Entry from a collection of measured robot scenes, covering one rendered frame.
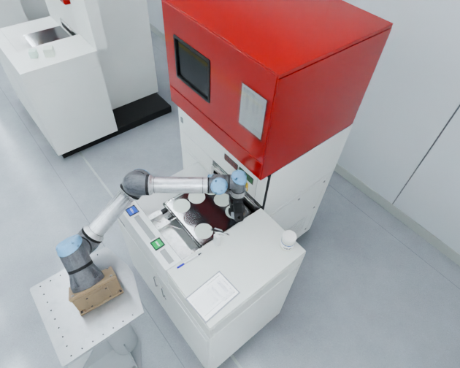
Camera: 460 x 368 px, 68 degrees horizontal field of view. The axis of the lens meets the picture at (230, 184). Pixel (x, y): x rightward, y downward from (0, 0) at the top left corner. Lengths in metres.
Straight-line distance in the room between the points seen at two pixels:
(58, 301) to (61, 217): 1.44
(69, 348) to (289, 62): 1.55
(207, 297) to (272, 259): 0.38
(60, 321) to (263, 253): 1.02
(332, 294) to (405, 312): 0.54
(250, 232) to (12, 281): 1.95
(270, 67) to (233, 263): 0.93
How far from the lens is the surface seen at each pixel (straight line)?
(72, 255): 1.72
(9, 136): 4.25
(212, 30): 1.59
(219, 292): 1.67
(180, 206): 2.01
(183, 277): 1.71
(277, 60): 1.42
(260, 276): 1.73
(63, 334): 1.89
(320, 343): 2.71
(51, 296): 1.99
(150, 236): 1.85
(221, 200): 2.03
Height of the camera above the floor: 2.51
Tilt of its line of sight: 50 degrees down
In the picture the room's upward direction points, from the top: 4 degrees clockwise
